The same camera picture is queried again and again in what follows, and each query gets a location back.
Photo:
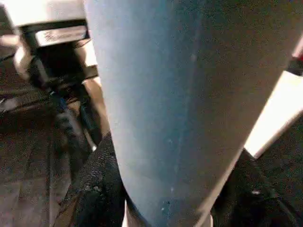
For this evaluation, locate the white plastic table top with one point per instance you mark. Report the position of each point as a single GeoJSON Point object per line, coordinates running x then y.
{"type": "Point", "coordinates": [272, 113]}

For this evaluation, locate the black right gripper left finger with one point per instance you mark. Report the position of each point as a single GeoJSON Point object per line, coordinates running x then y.
{"type": "Point", "coordinates": [99, 184]}

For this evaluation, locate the white plastic table leg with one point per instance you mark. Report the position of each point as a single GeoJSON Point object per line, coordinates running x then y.
{"type": "Point", "coordinates": [177, 106]}

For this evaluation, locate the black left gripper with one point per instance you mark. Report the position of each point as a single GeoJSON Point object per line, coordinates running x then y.
{"type": "Point", "coordinates": [54, 68]}

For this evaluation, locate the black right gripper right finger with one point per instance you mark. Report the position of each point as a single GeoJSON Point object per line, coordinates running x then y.
{"type": "Point", "coordinates": [255, 194]}

